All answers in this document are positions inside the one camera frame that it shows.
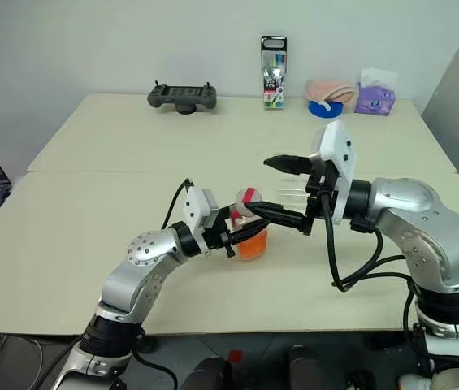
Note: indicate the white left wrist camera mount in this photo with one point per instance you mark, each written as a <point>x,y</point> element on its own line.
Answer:
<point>194,207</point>

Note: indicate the pink folded towel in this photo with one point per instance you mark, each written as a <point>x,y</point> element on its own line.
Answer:
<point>330,89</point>

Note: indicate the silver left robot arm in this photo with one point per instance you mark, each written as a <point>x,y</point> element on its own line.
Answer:
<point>148,252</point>

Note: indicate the grey handheld remote controller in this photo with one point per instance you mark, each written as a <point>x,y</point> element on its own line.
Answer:
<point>180,95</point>

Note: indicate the small red object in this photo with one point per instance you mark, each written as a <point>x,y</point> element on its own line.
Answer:
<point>236,356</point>

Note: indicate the dark rounded shape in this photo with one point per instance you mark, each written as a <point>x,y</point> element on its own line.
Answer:
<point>209,375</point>

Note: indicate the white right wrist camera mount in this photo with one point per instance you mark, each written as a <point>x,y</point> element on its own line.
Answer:
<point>336,142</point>

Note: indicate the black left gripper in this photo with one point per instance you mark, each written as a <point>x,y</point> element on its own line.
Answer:
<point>217,237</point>

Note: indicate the purple tissue pack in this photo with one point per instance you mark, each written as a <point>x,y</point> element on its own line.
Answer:
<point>373,101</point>

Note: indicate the blue round disc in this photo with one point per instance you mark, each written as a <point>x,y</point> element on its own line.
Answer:
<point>318,110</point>

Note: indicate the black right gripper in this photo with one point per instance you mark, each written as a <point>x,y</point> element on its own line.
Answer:
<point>314,199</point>

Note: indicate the marker pen pack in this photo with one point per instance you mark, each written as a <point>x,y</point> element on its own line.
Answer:
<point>273,87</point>

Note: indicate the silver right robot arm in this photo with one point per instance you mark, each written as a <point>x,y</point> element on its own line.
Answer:
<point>416,211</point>

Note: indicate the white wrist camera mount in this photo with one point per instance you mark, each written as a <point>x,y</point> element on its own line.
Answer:
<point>336,142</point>
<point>194,207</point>

